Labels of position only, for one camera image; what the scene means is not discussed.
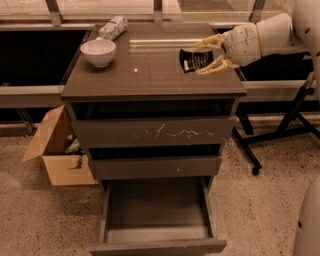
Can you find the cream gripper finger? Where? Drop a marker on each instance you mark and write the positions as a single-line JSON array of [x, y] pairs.
[[218, 65], [215, 41]]

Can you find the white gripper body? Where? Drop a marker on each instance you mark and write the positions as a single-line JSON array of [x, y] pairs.
[[242, 44]]

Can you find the black rxbar chocolate bar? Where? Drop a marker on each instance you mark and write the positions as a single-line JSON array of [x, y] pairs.
[[193, 61]]

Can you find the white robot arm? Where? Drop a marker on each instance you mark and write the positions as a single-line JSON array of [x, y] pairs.
[[281, 34]]

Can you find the grey drawer cabinet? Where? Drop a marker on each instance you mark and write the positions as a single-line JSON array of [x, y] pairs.
[[145, 79]]

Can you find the grey top drawer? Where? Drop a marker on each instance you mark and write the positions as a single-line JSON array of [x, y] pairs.
[[153, 131]]

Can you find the grey drawer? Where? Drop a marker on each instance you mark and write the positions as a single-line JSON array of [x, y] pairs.
[[157, 217], [153, 131], [155, 161]]

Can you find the grey middle drawer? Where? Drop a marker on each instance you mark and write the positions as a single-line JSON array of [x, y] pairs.
[[155, 161]]

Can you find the grey bottom drawer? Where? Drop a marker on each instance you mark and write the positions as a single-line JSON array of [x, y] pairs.
[[157, 217]]

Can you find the black folding table stand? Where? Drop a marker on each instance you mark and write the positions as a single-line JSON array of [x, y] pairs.
[[282, 84]]

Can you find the white blue snack bag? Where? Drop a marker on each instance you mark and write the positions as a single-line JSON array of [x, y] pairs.
[[115, 27]]

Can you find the white ceramic bowl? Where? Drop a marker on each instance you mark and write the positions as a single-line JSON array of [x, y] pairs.
[[99, 52]]

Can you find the green items in box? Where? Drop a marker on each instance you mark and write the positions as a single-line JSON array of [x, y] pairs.
[[74, 148]]

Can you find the open cardboard box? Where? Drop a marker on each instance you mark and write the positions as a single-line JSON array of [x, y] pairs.
[[50, 142]]

